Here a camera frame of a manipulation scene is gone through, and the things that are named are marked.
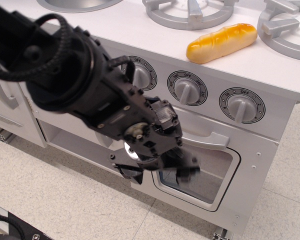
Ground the grey cupboard door handle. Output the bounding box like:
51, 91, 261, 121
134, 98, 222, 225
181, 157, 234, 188
95, 132, 113, 148

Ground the black braided cable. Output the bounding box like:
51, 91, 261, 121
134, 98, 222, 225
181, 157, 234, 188
0, 215, 26, 240

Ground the silver toy sink basin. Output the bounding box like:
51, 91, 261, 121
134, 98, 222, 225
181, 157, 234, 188
37, 0, 122, 13

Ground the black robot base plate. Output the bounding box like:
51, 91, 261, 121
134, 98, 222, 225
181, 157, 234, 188
0, 212, 53, 240

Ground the aluminium frame rail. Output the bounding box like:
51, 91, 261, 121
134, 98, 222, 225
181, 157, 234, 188
0, 127, 16, 144

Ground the grey burner grate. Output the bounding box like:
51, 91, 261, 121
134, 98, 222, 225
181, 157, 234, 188
257, 0, 300, 60
142, 0, 237, 31

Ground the white toy kitchen cabinet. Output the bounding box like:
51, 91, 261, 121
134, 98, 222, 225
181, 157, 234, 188
0, 0, 300, 240

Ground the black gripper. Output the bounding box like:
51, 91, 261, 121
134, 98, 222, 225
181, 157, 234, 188
108, 143, 200, 185

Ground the yellow toy bread loaf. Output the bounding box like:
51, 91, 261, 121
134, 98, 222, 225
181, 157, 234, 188
186, 23, 258, 64

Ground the grey left stove knob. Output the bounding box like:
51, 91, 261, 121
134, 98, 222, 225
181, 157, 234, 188
129, 56, 158, 91

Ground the grey far left door handle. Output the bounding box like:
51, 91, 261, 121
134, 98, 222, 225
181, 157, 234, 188
0, 83, 19, 110

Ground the grey left burner grate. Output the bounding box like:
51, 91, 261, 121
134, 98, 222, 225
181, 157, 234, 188
142, 0, 237, 31

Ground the grey right burner grate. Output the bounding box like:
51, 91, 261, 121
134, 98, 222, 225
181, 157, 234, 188
257, 0, 300, 60

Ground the grey oven door handle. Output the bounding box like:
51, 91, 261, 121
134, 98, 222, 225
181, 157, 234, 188
173, 116, 230, 151

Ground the white toy oven door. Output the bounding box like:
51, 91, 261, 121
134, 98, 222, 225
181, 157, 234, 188
131, 108, 278, 235

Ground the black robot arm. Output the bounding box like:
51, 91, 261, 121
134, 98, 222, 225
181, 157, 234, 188
0, 7, 200, 184

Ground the grey stove knob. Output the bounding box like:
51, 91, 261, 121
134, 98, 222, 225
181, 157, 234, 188
219, 87, 266, 124
167, 70, 208, 106
129, 56, 158, 91

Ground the grey right stove knob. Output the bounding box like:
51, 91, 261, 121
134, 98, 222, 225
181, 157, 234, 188
219, 87, 266, 124

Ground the grey middle stove knob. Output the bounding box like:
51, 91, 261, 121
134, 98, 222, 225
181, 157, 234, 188
167, 70, 208, 106

